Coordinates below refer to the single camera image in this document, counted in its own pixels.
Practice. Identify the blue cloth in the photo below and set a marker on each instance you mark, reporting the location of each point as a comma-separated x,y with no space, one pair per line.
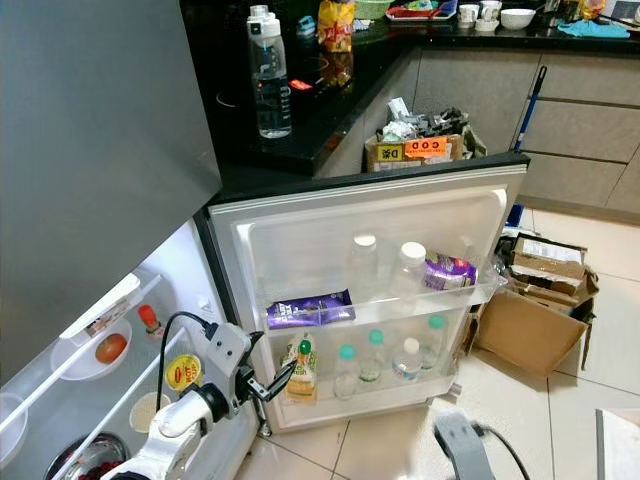
595,29

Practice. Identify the printed paper cup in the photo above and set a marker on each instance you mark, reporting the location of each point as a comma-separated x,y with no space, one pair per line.
147,412

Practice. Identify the tall clear bottle white lid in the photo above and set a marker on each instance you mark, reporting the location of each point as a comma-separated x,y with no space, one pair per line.
270,80

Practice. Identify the small bottle red cap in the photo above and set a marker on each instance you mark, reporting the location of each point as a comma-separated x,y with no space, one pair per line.
150,320

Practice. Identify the black kitchen countertop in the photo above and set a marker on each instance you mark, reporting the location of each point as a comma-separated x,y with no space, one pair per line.
320,110

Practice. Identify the yellow red snack bag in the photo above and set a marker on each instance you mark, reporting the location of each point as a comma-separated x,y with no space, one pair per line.
336,25

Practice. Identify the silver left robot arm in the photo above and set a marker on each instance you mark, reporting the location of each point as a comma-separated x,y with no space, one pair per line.
180,430

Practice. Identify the grey fridge door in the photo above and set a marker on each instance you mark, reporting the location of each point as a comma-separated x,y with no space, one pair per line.
320,225

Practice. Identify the grey kitchen cabinets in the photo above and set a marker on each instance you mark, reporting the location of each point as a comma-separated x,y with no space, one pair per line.
580,130

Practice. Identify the yellow food cup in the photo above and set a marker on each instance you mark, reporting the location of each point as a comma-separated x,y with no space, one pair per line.
183,372

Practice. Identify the red tray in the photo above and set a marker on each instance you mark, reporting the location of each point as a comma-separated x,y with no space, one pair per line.
415,13

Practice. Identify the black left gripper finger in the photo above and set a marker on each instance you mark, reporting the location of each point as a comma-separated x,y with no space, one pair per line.
278,376

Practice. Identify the small clear bottle white cap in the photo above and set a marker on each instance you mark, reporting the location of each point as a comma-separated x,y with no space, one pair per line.
407,360

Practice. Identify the open brown cardboard box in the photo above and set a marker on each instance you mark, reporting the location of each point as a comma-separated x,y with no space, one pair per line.
530,335

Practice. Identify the clear bottle teal cap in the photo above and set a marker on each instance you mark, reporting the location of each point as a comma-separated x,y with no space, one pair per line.
346,372
436,340
376,355

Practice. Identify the metal bowl red berries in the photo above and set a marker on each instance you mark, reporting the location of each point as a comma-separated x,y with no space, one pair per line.
85,465

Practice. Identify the juice carton green cap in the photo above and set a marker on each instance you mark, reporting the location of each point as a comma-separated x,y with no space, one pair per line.
301,375

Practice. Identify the cardboard box orange labels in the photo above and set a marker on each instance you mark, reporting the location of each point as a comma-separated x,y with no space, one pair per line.
420,150

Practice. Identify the purple chocolate bar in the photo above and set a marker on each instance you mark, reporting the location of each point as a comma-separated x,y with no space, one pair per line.
310,310

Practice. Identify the orange round fruit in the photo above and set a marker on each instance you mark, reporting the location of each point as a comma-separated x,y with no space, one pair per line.
111,348

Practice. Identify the white ceramic bowl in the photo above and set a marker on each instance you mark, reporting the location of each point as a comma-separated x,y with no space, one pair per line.
518,18

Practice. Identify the white mug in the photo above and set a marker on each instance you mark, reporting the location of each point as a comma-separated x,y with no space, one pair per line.
467,15
490,15

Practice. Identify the grey fridge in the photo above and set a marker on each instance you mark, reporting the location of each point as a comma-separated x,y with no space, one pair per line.
100,150

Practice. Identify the green basket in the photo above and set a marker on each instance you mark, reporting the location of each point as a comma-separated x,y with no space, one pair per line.
372,8

